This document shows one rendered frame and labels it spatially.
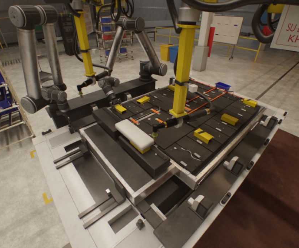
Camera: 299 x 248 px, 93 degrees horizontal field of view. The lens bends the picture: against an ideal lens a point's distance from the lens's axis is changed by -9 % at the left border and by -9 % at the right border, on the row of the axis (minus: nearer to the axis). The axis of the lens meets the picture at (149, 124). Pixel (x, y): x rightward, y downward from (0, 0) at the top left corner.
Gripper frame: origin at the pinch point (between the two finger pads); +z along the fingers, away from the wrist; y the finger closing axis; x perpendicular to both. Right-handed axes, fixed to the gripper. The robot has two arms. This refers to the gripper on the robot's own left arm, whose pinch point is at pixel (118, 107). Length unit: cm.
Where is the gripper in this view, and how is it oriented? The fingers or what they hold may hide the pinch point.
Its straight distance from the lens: 178.9
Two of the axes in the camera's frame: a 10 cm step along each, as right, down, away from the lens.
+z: 5.2, 8.5, -0.7
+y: 7.3, -4.0, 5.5
